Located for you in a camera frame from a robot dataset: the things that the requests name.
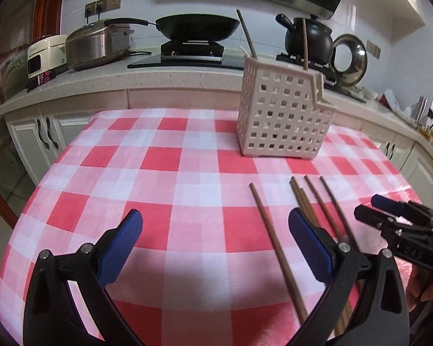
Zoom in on white ceramic spoon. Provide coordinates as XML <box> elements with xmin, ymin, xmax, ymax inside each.
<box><xmin>238</xmin><ymin>45</ymin><xmax>251</xmax><ymax>57</ymax></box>

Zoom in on person's right hand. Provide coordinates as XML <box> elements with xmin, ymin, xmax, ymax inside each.
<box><xmin>406</xmin><ymin>266</ymin><xmax>433</xmax><ymax>311</ymax></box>

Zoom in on white cabinet doors right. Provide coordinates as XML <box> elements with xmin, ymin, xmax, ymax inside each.
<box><xmin>333</xmin><ymin>112</ymin><xmax>433</xmax><ymax>208</ymax></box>

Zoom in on white cabinet doors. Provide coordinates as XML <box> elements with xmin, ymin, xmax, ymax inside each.
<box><xmin>333</xmin><ymin>112</ymin><xmax>433</xmax><ymax>208</ymax></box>
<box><xmin>4</xmin><ymin>90</ymin><xmax>129</xmax><ymax>184</ymax></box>

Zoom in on stainless steel cup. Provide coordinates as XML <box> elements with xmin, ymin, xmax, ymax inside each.
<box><xmin>411</xmin><ymin>96</ymin><xmax>433</xmax><ymax>127</ymax></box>

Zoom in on white perforated utensil basket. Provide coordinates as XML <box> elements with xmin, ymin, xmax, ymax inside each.
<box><xmin>236</xmin><ymin>57</ymin><xmax>336</xmax><ymax>159</ymax></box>

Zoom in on red white checkered tablecloth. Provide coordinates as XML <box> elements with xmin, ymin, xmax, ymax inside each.
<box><xmin>0</xmin><ymin>109</ymin><xmax>417</xmax><ymax>345</ymax></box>

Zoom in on stainless steel pot lid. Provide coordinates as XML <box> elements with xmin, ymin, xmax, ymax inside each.
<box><xmin>329</xmin><ymin>34</ymin><xmax>367</xmax><ymax>87</ymax></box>

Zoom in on black clay kettle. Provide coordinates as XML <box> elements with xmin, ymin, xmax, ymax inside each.
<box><xmin>275</xmin><ymin>13</ymin><xmax>333</xmax><ymax>66</ymax></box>

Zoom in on white cabinet doors left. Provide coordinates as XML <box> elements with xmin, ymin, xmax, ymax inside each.
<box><xmin>4</xmin><ymin>90</ymin><xmax>129</xmax><ymax>184</ymax></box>

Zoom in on black gas stove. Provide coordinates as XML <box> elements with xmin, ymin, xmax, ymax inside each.
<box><xmin>127</xmin><ymin>41</ymin><xmax>365</xmax><ymax>103</ymax></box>

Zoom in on black wok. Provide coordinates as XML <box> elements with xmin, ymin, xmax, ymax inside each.
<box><xmin>104</xmin><ymin>13</ymin><xmax>240</xmax><ymax>42</ymax></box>

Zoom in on white rice cooker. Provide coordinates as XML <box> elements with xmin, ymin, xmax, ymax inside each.
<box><xmin>27</xmin><ymin>34</ymin><xmax>68</xmax><ymax>79</ymax></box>

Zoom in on stainless steel electric cooker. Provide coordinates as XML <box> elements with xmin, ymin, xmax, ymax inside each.
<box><xmin>66</xmin><ymin>18</ymin><xmax>136</xmax><ymax>70</ymax></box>

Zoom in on wooden framed glass door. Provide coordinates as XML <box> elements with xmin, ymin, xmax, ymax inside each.
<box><xmin>0</xmin><ymin>0</ymin><xmax>62</xmax><ymax>227</ymax></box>

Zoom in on wall outlet right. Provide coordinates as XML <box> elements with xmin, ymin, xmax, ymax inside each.
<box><xmin>366</xmin><ymin>40</ymin><xmax>382</xmax><ymax>59</ymax></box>

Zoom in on wall power outlet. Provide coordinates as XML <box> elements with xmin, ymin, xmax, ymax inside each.
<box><xmin>84</xmin><ymin>0</ymin><xmax>122</xmax><ymax>20</ymax></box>

